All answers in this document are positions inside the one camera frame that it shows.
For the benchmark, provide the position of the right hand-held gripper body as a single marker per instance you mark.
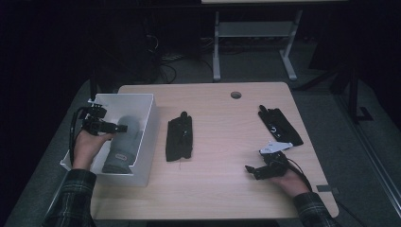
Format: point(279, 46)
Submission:
point(275, 162)

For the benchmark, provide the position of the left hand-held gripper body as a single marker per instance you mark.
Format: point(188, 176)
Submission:
point(94, 121)

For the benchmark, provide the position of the grey mitten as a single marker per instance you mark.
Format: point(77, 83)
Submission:
point(124, 145)

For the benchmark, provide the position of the white box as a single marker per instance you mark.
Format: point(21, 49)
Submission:
point(142, 126)

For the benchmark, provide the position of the person's right hand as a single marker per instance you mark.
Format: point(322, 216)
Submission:
point(291, 184)

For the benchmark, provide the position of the person's left hand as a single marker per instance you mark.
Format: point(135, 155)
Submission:
point(86, 148)

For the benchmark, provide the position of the black glove with white mark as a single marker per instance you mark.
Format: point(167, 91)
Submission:
point(280, 129)

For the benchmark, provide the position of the black tape strip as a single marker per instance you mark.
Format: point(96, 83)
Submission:
point(327, 189)

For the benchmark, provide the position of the black glove with knuckle pads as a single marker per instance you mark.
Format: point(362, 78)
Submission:
point(179, 138)

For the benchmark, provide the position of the black metal stand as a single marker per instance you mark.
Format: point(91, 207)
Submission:
point(350, 91)

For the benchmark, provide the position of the grey metal table frame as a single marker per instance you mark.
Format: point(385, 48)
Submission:
point(255, 30)

